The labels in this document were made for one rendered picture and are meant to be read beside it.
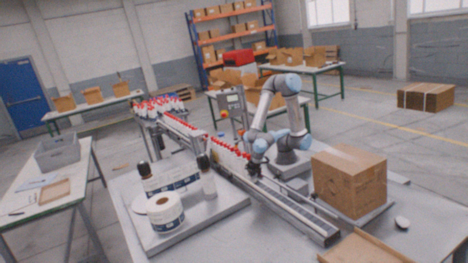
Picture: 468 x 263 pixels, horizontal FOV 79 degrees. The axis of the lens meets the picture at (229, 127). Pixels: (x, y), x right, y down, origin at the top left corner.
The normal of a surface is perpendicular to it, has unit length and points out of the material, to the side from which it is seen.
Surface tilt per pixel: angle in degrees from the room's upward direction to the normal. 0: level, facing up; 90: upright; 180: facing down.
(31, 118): 90
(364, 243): 0
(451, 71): 90
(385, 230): 0
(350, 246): 0
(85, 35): 90
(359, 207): 90
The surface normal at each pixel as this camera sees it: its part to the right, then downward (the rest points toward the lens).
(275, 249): -0.18, -0.92
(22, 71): 0.40, 0.24
